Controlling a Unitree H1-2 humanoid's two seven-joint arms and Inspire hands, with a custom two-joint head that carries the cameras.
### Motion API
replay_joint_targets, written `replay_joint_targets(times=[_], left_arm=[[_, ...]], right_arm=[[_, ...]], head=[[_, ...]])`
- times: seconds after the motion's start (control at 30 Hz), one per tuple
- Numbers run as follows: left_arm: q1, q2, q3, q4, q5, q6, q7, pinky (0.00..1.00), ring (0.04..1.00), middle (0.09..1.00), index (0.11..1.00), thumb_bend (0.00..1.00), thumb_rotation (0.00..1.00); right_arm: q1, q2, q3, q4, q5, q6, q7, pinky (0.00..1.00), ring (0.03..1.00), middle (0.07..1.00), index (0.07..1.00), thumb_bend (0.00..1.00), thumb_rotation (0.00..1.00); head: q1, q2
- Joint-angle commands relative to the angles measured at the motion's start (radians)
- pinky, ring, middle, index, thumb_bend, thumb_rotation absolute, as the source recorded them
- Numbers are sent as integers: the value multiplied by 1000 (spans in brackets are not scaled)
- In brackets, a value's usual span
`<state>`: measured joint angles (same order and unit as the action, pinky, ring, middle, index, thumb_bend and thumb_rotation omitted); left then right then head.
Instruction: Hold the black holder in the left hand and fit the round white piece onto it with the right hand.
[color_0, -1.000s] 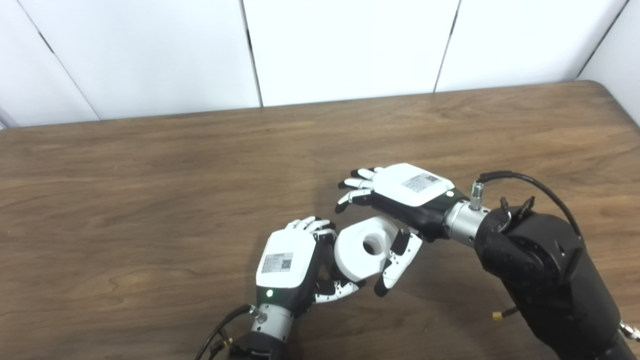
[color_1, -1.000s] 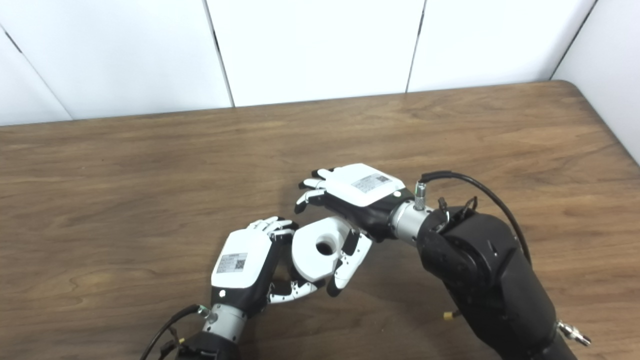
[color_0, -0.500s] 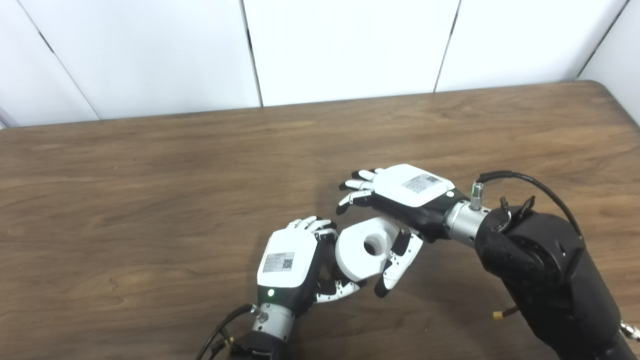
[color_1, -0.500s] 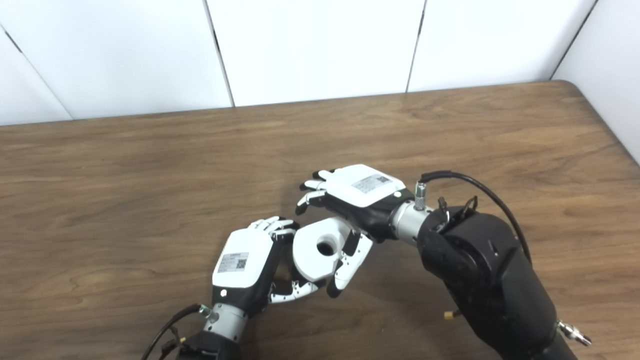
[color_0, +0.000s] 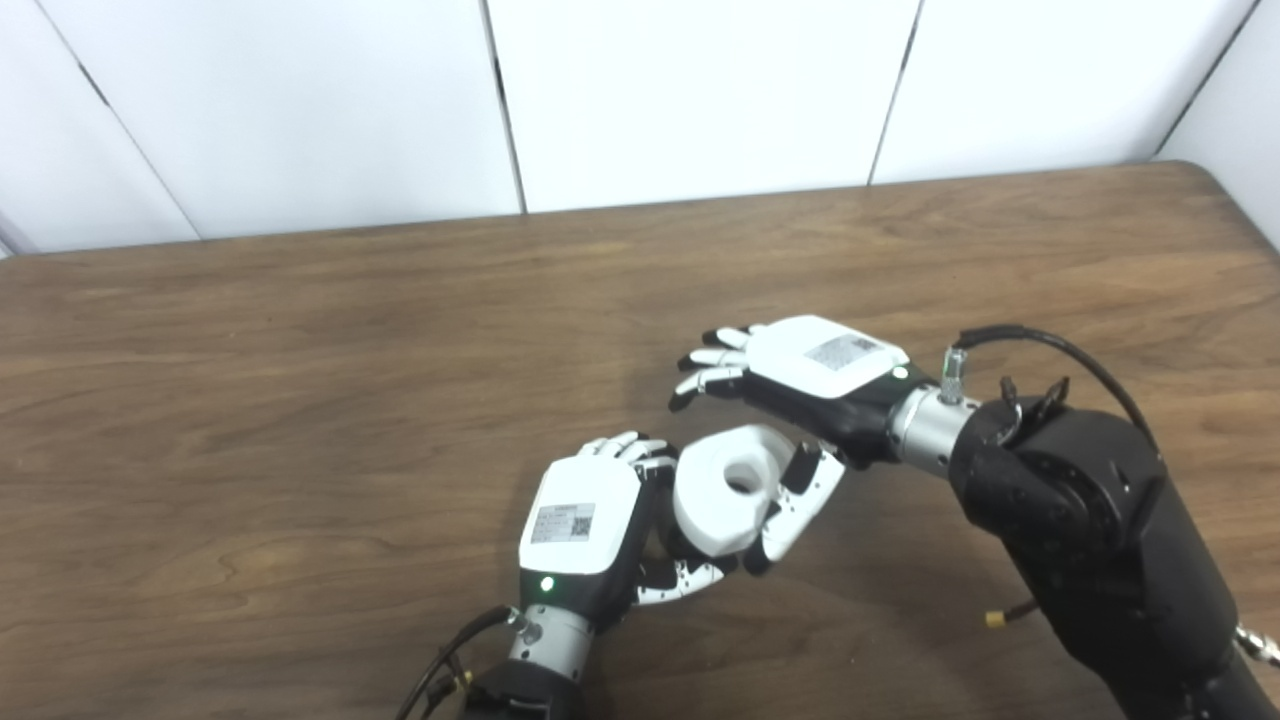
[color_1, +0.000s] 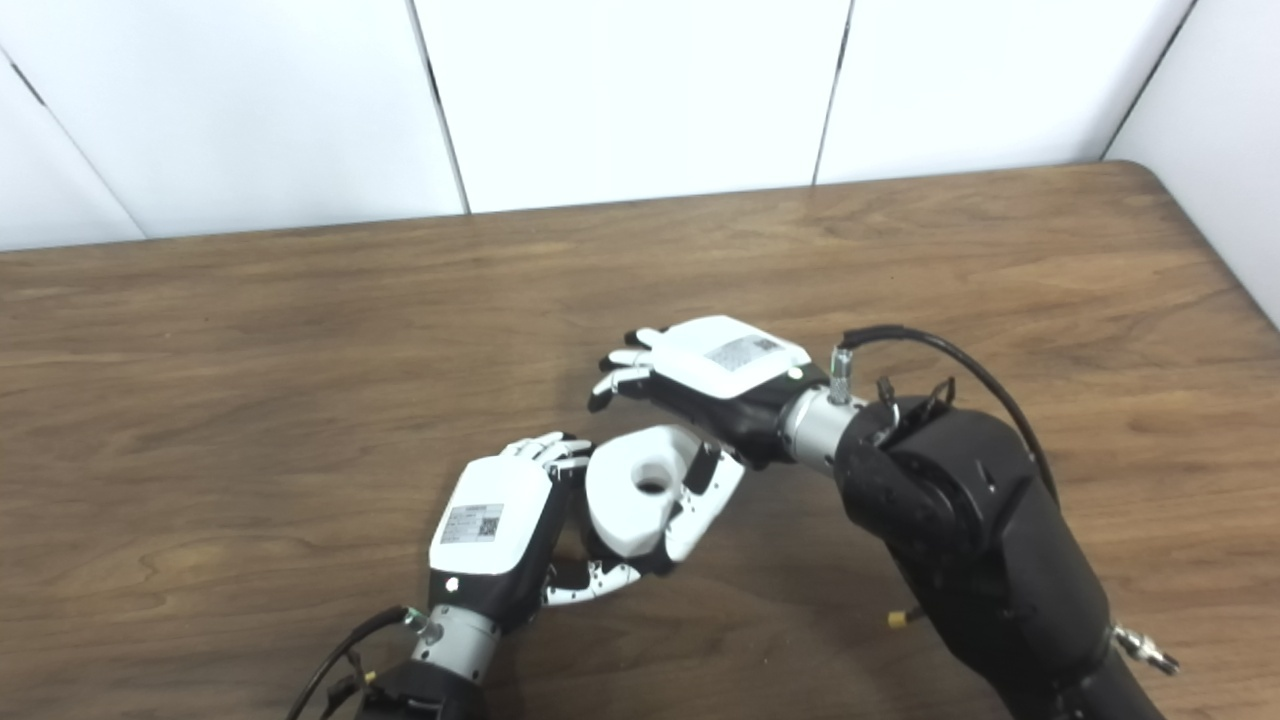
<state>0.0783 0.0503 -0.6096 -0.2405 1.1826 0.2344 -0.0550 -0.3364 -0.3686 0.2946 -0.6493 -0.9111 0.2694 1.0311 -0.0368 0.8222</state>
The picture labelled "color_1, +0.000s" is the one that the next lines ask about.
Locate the round white piece with holes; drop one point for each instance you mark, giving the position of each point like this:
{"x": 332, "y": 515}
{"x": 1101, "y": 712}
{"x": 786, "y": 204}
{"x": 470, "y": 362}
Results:
{"x": 620, "y": 510}

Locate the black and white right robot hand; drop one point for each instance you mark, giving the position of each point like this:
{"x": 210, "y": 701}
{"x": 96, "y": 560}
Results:
{"x": 730, "y": 365}

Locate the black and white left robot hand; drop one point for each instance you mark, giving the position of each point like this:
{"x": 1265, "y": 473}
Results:
{"x": 490, "y": 520}

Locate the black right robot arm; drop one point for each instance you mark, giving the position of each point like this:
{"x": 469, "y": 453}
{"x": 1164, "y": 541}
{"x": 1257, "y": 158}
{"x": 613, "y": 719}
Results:
{"x": 980, "y": 540}

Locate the black flanged holder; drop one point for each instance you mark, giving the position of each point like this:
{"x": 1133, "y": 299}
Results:
{"x": 574, "y": 552}

